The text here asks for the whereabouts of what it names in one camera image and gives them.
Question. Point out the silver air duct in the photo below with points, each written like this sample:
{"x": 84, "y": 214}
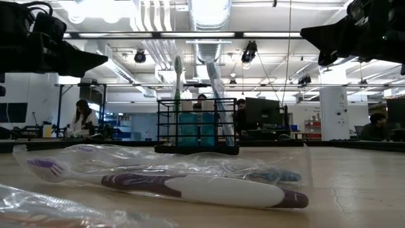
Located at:
{"x": 209, "y": 50}

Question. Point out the blue white toothbrush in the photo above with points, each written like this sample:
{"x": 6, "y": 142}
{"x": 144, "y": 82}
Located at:
{"x": 284, "y": 175}
{"x": 218, "y": 88}

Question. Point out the black monitor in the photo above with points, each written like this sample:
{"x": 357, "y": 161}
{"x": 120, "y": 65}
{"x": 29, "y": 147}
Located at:
{"x": 262, "y": 112}
{"x": 397, "y": 111}
{"x": 16, "y": 112}

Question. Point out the person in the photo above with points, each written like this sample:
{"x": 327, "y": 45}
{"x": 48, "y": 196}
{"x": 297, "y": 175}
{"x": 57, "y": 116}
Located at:
{"x": 83, "y": 122}
{"x": 375, "y": 131}
{"x": 201, "y": 97}
{"x": 241, "y": 117}

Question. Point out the green white toothbrush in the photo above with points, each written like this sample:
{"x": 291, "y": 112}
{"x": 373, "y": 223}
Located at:
{"x": 178, "y": 65}

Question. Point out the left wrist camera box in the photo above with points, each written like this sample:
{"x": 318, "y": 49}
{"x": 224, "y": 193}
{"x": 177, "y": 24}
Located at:
{"x": 47, "y": 28}

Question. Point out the black hanging spot lamp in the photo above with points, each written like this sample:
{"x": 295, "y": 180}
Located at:
{"x": 250, "y": 50}
{"x": 304, "y": 80}
{"x": 140, "y": 57}

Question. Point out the white pillar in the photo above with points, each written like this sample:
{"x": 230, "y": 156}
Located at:
{"x": 332, "y": 126}

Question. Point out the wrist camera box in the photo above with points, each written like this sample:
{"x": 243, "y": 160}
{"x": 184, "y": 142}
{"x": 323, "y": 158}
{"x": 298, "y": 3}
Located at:
{"x": 356, "y": 11}
{"x": 47, "y": 28}

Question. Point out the crumpled clear plastic bag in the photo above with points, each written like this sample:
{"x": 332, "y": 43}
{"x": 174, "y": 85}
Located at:
{"x": 47, "y": 212}

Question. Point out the black table frame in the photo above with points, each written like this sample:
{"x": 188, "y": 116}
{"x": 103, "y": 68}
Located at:
{"x": 38, "y": 145}

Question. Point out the purple white toothbrush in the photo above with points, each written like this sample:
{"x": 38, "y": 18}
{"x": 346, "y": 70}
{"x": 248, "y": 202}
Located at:
{"x": 221, "y": 190}

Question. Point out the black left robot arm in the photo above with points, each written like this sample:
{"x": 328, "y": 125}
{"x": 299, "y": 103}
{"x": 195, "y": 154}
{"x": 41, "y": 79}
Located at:
{"x": 9, "y": 16}

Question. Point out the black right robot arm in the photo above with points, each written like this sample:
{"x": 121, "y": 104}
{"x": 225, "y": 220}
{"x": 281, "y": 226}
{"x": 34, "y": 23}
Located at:
{"x": 395, "y": 6}

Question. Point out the black metal station frame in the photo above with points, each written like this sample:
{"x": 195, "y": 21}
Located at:
{"x": 59, "y": 111}

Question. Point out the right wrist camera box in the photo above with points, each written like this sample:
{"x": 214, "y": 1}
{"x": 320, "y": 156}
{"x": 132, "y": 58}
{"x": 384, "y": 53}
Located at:
{"x": 356, "y": 11}

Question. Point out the red parts shelf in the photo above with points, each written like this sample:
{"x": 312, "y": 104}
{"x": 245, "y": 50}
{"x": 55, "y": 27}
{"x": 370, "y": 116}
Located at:
{"x": 313, "y": 125}

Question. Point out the teal mouthwash bottle white cap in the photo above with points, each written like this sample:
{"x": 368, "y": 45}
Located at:
{"x": 208, "y": 130}
{"x": 188, "y": 130}

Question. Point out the yellow white container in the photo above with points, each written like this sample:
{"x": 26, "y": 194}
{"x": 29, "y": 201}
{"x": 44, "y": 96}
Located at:
{"x": 47, "y": 131}

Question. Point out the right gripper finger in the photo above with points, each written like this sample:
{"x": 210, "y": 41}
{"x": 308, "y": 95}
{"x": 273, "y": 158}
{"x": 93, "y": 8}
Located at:
{"x": 332, "y": 36}

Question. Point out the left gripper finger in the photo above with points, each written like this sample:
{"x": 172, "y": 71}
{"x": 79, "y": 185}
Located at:
{"x": 79, "y": 61}

